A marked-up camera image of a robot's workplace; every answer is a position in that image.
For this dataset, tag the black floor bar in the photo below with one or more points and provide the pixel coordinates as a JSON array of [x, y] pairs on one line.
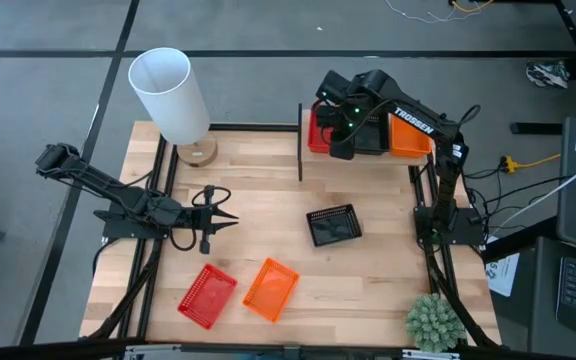
[[535, 128]]

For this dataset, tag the green artificial plant ball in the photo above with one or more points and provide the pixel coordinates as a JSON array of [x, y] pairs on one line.
[[435, 324]]

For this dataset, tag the orange plastic basket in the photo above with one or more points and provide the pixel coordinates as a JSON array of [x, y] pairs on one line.
[[270, 290], [408, 142]]

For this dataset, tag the white paper sheet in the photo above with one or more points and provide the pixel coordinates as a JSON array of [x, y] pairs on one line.
[[503, 272]]

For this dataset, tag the black plastic basket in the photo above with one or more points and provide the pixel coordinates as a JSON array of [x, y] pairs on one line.
[[373, 144], [334, 226]]

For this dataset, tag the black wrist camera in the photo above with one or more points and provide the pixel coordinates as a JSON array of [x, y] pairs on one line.
[[342, 146], [205, 247]]

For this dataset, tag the person's shoe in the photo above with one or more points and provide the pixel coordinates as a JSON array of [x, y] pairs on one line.
[[548, 75]]

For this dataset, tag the silver metal bracket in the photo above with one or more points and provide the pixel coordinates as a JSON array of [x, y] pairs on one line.
[[153, 352], [430, 355]]

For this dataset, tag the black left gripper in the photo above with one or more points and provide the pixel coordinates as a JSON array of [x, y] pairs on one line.
[[199, 221]]

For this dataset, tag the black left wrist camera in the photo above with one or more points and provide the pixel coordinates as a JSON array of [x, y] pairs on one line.
[[205, 247]]

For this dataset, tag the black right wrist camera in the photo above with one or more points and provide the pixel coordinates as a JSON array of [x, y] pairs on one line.
[[342, 146]]

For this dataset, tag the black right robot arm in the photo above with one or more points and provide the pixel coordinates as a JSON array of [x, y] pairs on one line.
[[418, 122]]

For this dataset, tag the black aluminium rail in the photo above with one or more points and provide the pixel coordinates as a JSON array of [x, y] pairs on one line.
[[253, 127]]

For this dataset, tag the black side desk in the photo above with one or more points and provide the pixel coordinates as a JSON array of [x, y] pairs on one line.
[[543, 300]]

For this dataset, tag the black crossbar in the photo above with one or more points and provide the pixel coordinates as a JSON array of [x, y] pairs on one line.
[[43, 350]]

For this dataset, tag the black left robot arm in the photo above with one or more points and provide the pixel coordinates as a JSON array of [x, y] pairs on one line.
[[98, 182]]

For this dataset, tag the red plastic basket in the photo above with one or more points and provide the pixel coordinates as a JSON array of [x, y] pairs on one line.
[[314, 139], [207, 296]]

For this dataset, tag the round wooden lamp base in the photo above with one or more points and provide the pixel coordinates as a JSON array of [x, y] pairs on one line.
[[200, 155]]

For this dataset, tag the wooden shelf with black frame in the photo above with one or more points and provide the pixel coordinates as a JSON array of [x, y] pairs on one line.
[[373, 160]]

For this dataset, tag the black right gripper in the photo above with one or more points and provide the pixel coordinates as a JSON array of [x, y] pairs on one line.
[[340, 112]]

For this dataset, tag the black desk leg frame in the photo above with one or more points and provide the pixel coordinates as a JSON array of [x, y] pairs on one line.
[[570, 25]]

